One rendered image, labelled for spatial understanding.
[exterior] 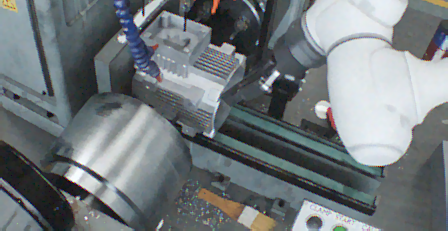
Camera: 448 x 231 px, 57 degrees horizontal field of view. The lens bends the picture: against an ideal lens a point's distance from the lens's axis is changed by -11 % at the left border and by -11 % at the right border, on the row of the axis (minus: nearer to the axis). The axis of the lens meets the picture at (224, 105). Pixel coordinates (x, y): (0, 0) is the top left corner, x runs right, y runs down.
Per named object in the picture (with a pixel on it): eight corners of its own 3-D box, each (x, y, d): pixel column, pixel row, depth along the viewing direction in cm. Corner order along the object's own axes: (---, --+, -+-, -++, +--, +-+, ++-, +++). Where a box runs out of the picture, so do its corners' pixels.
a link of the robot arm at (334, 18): (297, -6, 72) (306, 63, 66) (364, -60, 60) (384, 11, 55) (343, 16, 77) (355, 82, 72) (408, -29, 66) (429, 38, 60)
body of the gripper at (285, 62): (294, 18, 79) (263, 42, 86) (279, 46, 73) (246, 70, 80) (324, 47, 80) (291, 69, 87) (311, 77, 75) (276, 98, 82)
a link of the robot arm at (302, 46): (297, 27, 69) (274, 44, 73) (337, 66, 71) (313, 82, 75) (313, -2, 75) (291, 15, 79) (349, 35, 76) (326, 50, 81)
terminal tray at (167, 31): (139, 61, 100) (138, 36, 94) (163, 33, 106) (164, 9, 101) (187, 81, 97) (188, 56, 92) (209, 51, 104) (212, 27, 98)
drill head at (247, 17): (165, 58, 123) (167, -18, 104) (226, -16, 149) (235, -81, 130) (250, 92, 118) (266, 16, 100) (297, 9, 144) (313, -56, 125)
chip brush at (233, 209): (194, 199, 109) (194, 198, 109) (204, 185, 112) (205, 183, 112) (269, 239, 104) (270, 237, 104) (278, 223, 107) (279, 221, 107)
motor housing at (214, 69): (132, 117, 109) (128, 60, 94) (171, 68, 120) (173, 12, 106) (206, 152, 104) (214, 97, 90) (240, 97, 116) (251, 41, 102)
